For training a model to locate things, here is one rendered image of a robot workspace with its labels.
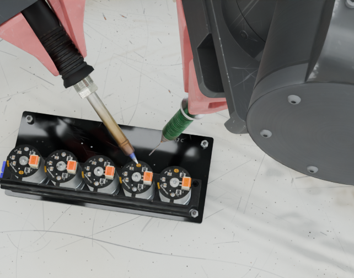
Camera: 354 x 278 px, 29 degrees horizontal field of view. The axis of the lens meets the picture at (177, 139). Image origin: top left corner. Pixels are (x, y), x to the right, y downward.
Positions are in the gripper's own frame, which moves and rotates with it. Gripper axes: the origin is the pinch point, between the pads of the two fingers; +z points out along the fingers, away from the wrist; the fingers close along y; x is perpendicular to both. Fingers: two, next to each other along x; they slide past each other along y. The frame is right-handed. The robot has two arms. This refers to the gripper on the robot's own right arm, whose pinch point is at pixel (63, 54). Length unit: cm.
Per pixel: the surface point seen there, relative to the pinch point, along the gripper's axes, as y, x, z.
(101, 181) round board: -2.9, -5.1, 7.4
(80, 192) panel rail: -4.5, -4.8, 7.4
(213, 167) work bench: 5.5, -4.4, 14.4
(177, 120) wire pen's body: 2.5, -11.7, 0.4
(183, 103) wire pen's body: 3.1, -12.4, -1.1
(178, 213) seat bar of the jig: 0.7, -6.9, 13.5
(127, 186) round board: -1.6, -6.3, 8.3
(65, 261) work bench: -8.6, -3.7, 14.0
